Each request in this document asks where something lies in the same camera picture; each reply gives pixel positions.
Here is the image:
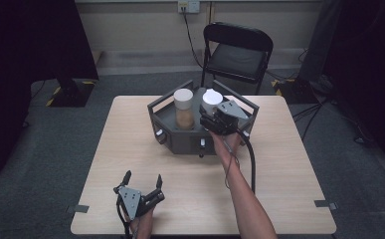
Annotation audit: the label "black floor cables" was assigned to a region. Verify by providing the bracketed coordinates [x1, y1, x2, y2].
[291, 96, 368, 145]

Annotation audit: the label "grey upright panel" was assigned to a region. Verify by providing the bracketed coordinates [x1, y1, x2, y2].
[296, 0, 344, 84]

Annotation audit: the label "black stand base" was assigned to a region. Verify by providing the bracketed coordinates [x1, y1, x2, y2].
[45, 78, 97, 109]
[271, 77, 319, 106]

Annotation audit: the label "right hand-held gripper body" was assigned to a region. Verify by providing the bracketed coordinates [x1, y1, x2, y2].
[198, 99, 251, 136]

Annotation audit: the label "grey tape piece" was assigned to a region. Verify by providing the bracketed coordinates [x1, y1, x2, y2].
[313, 199, 339, 211]
[65, 204, 91, 214]

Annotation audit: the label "person's right hand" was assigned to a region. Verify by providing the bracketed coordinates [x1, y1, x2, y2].
[209, 129, 243, 161]

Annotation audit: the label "hand-held gripper cable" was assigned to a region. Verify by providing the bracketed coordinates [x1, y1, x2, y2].
[115, 202, 132, 239]
[235, 128, 258, 195]

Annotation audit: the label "white wall socket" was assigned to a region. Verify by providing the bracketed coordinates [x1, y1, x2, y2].
[177, 0, 201, 15]

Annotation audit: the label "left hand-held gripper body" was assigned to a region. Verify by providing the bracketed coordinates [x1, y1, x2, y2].
[112, 185, 166, 222]

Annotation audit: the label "black wall socket cable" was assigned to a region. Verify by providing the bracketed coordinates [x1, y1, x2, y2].
[180, 6, 205, 70]

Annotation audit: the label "black curtain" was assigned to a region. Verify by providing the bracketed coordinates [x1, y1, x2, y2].
[0, 0, 100, 183]
[322, 0, 385, 167]

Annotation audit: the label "black folding chair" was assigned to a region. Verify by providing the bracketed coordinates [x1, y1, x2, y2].
[200, 21, 275, 96]

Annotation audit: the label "person's left hand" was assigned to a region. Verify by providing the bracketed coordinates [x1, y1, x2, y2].
[127, 208, 155, 239]

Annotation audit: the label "left hand-held gripper cable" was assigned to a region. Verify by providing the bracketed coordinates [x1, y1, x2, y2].
[115, 202, 132, 239]

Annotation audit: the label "dark grey corner rack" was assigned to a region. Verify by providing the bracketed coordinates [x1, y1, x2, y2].
[146, 79, 261, 159]

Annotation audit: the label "clear jar with white lid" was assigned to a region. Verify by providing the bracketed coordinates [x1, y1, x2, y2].
[172, 88, 196, 130]

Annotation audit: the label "white lidded container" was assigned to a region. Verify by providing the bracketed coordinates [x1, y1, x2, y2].
[201, 88, 225, 117]

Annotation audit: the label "right hand-held gripper cable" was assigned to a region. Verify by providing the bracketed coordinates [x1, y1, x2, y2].
[235, 128, 258, 195]

